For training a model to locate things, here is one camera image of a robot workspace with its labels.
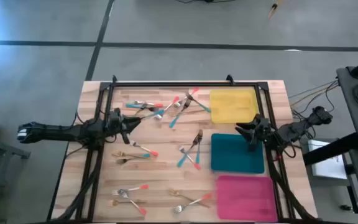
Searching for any teal plastic bin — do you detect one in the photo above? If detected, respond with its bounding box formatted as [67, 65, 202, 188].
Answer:
[210, 133, 265, 174]

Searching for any thin black cable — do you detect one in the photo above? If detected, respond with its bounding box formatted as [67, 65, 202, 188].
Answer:
[289, 80, 339, 125]

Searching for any yellow black floor tool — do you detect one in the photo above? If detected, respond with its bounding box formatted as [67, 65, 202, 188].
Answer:
[267, 0, 284, 19]

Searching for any black floor cable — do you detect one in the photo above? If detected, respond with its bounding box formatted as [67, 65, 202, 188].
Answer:
[175, 0, 236, 4]

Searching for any pink plastic bin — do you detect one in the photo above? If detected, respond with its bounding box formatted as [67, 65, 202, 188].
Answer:
[215, 175, 278, 223]

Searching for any grey equipment cart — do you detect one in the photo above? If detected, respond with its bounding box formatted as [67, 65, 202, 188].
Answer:
[336, 65, 358, 153]

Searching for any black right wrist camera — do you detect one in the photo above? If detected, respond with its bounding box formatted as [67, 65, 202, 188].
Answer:
[253, 113, 272, 128]

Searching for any thin tan cable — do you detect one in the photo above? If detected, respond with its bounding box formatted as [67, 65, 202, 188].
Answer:
[288, 80, 338, 100]

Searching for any white box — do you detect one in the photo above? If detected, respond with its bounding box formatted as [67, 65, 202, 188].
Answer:
[308, 139, 348, 180]

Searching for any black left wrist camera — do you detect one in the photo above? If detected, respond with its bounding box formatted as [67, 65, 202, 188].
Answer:
[108, 107, 124, 121]

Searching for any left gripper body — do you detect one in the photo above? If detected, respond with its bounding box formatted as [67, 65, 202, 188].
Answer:
[105, 118, 129, 139]

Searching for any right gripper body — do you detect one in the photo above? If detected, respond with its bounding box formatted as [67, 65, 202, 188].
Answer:
[253, 126, 275, 143]

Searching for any black sleeved cable bundle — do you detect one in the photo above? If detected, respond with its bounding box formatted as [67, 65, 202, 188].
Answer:
[267, 152, 315, 222]
[56, 149, 103, 222]

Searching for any black diagonal stand bar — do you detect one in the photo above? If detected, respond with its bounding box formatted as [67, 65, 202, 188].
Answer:
[302, 132, 358, 166]

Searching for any black metal table frame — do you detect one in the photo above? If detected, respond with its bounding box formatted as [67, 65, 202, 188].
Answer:
[47, 74, 319, 224]

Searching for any yellow plastic bin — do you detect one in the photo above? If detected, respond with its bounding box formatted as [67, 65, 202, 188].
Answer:
[209, 89, 260, 124]

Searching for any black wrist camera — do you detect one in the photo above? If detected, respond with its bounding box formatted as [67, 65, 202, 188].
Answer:
[253, 113, 272, 128]
[108, 107, 124, 121]

